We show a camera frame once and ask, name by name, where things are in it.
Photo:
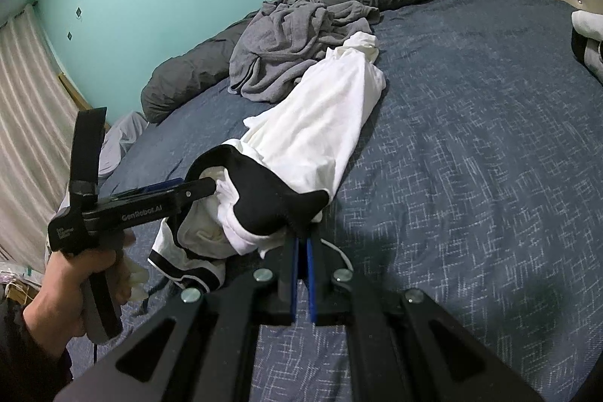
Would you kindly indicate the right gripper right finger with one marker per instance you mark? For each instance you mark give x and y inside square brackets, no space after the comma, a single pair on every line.
[323,260]

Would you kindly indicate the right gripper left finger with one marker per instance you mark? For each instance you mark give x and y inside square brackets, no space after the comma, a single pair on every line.
[281,299]

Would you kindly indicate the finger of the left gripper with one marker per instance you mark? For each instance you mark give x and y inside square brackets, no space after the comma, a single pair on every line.
[167,202]
[155,187]

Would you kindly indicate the white polo shirt black trim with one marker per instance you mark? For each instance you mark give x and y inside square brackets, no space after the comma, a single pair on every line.
[283,171]

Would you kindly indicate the person's left hand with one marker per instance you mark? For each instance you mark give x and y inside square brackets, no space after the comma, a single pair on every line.
[55,315]

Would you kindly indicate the light grey bed sheet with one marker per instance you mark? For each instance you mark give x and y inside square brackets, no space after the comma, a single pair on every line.
[119,140]

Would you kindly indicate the beige striped curtain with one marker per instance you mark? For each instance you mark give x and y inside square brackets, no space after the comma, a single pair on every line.
[37,119]

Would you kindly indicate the blue patterned bed cover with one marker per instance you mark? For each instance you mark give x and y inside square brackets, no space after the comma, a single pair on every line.
[478,179]

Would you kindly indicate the grey crumpled garment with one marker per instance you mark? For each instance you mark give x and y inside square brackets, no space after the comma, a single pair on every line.
[285,38]

